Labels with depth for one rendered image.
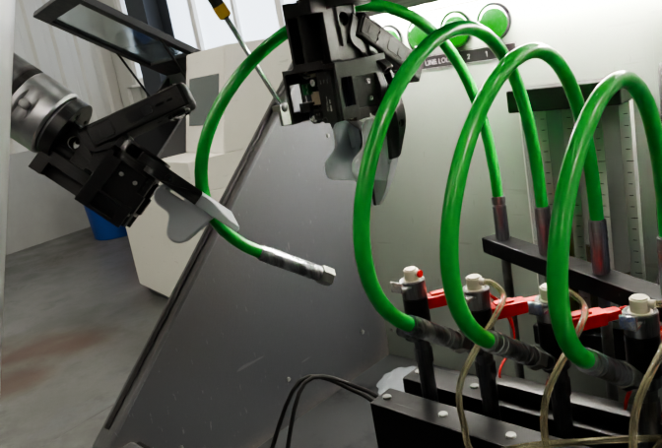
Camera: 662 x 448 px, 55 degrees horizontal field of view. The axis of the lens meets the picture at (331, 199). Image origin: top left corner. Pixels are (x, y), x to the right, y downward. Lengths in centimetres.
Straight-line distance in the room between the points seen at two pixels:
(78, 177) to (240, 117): 293
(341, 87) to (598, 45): 38
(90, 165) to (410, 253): 58
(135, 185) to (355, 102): 24
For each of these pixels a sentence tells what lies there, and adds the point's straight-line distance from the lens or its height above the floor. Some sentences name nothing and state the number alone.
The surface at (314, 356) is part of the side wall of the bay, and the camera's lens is 107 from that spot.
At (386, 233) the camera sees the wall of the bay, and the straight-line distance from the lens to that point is 111.
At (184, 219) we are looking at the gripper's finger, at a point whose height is 124.
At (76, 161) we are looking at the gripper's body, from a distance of 71.
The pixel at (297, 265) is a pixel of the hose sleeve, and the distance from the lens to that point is 73.
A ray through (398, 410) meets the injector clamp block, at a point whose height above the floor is 98.
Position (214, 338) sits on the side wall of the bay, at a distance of 93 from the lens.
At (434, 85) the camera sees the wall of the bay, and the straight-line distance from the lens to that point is 98.
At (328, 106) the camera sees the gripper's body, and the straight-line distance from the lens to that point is 59.
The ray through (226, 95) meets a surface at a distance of 69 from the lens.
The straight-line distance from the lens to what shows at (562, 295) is 45.
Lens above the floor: 137
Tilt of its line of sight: 12 degrees down
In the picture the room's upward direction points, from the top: 10 degrees counter-clockwise
